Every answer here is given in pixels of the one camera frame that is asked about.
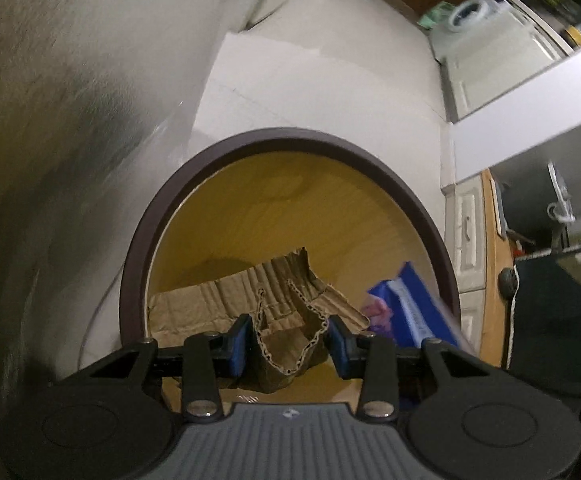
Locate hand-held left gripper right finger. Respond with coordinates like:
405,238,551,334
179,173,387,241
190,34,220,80
327,315,501,420

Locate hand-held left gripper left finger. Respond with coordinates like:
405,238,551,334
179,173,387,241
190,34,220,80
70,313,251,421

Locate brown corrugated cardboard piece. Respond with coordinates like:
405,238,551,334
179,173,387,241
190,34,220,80
148,247,371,395

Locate blue snack packet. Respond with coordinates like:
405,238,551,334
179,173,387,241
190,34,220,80
365,261,464,356

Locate yellow trash bin brown rim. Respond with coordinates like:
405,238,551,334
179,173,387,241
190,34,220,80
119,127,464,411

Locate grey trash can white bag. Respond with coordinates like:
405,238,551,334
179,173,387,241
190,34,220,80
501,160,579,251

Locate purple wrapper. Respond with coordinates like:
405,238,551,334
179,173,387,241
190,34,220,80
365,300,396,333

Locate black caster wheel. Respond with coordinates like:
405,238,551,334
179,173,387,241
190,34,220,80
499,267,519,296

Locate wooden bench white drawers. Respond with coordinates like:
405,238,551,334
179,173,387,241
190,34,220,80
443,170,521,366

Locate dark printed cloth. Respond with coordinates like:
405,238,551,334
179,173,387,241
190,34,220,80
505,247,581,396

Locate white kitchen base cabinets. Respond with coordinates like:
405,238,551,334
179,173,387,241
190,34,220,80
441,10,571,121

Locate green bag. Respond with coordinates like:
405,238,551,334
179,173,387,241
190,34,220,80
417,2,454,31

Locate white washing machine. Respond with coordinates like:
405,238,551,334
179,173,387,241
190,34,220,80
428,0,524,61

